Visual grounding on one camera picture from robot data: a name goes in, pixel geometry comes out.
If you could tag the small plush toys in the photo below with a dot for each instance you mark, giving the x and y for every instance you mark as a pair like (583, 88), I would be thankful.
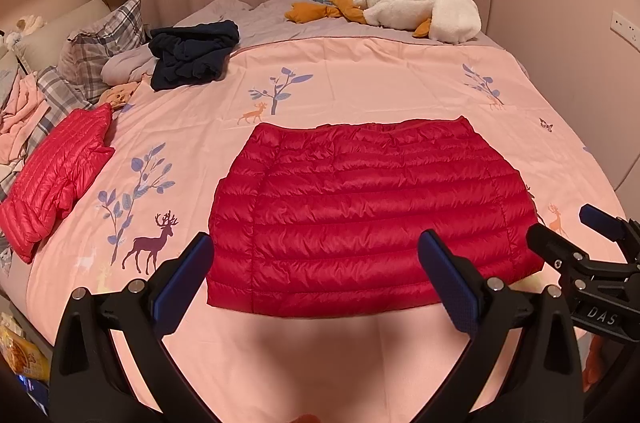
(22, 30)

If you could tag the bright red puffer jacket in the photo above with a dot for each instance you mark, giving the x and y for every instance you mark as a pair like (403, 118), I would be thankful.
(50, 173)

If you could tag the pink deer print bedspread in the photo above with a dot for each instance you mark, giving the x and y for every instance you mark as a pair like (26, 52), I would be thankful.
(350, 78)

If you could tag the navy blue garment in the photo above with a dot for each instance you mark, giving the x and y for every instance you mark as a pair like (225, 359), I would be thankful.
(190, 53)

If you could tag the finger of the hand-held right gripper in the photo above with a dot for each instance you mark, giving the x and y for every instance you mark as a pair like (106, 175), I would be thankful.
(607, 223)
(550, 245)

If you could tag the small doll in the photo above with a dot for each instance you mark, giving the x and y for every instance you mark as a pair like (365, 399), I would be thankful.
(120, 93)

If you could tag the beige padded headboard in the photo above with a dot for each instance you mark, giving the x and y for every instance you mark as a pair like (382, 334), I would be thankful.
(60, 23)

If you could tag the yellow snack bag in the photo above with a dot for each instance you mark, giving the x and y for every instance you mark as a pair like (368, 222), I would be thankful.
(22, 348)

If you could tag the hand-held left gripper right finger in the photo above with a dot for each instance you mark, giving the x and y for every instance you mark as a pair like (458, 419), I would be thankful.
(447, 283)

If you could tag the white wall socket strip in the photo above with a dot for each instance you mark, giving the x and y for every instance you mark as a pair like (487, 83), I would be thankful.
(627, 27)

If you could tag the grey cloth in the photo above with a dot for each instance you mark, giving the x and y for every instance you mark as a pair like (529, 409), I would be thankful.
(125, 65)

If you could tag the plaid pillow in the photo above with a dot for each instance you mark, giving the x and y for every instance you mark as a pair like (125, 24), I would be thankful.
(100, 38)
(55, 95)

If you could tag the white goose plush toy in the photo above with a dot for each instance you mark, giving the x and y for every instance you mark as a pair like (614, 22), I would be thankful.
(425, 8)

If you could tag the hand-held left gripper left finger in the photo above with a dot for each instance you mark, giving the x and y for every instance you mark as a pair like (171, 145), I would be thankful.
(182, 283)

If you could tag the dark red puffer jacket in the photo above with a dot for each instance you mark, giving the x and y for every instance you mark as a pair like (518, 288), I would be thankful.
(360, 213)

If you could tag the pink clothing pile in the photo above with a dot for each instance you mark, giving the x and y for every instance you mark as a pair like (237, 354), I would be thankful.
(22, 108)

